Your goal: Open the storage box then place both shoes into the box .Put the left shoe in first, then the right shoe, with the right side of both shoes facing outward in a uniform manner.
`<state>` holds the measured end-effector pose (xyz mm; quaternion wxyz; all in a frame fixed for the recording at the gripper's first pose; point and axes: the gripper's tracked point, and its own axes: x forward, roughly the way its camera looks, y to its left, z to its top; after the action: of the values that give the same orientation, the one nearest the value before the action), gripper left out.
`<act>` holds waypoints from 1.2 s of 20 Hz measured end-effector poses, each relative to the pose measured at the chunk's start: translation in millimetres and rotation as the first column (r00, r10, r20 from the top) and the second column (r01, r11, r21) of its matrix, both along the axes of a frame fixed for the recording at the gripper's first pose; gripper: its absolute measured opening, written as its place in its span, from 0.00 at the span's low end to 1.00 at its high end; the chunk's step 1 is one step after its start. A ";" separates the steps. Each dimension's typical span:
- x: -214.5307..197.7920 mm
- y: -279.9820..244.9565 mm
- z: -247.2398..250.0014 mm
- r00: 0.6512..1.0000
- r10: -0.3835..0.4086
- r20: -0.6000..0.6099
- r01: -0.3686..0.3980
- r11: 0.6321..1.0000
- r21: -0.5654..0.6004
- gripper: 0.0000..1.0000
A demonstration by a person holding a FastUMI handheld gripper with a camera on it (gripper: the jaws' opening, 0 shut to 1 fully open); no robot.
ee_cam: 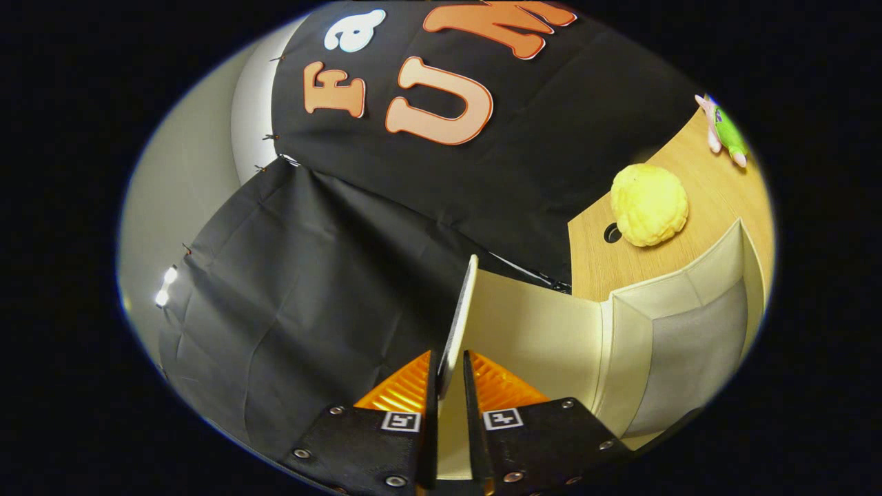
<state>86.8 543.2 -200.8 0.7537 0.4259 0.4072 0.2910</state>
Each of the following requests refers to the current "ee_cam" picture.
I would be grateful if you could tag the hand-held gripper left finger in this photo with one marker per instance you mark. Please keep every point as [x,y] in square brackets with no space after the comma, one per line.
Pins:
[428,441]

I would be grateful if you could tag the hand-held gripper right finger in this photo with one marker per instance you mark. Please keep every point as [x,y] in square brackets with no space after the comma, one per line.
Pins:
[475,441]

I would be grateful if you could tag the cream storage box lid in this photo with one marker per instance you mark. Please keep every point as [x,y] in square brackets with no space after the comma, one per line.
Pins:
[537,344]

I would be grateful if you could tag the cream fabric storage box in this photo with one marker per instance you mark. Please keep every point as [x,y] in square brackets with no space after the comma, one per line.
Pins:
[689,358]

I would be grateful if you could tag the black backdrop cloth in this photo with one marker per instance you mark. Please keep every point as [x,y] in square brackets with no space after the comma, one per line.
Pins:
[310,310]

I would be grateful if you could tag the yellow round plush bun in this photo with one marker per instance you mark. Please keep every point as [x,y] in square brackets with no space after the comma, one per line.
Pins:
[648,207]

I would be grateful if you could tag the small ceiling light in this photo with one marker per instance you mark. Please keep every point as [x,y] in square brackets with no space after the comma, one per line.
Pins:
[165,286]

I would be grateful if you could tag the green and pink plush toy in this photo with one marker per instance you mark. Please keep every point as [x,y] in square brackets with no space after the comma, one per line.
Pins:
[727,131]

